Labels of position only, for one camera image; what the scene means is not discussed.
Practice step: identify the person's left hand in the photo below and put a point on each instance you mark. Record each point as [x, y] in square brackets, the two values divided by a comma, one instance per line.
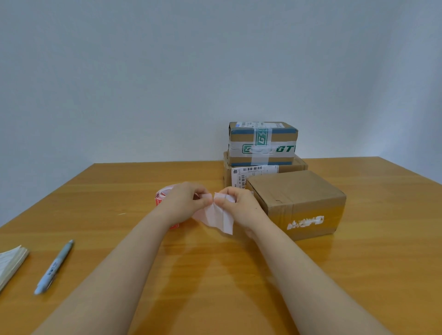
[183, 203]

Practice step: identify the person's right hand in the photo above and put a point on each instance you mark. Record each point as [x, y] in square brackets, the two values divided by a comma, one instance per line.
[243, 210]

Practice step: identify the roll of red stickers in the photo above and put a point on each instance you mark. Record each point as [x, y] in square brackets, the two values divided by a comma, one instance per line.
[160, 196]

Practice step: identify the white backing paper piece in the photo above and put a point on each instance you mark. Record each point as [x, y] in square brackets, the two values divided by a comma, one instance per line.
[217, 217]

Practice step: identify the cardboard box with torn tape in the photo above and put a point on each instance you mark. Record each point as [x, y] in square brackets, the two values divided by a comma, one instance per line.
[297, 193]

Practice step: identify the wide cardboard box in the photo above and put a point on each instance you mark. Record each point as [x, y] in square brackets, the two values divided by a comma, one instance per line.
[297, 165]

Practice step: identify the box with green GT tape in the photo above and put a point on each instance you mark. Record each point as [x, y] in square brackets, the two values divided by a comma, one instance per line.
[241, 136]

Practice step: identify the person's left forearm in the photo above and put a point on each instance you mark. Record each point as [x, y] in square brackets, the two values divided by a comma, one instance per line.
[107, 283]

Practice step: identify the person's right forearm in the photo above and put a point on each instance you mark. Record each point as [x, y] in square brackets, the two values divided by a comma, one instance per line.
[317, 293]

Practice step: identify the light blue pen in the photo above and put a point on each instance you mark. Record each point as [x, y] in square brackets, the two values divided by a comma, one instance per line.
[53, 268]

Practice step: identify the white notepad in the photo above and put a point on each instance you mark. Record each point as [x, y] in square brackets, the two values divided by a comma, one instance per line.
[10, 262]

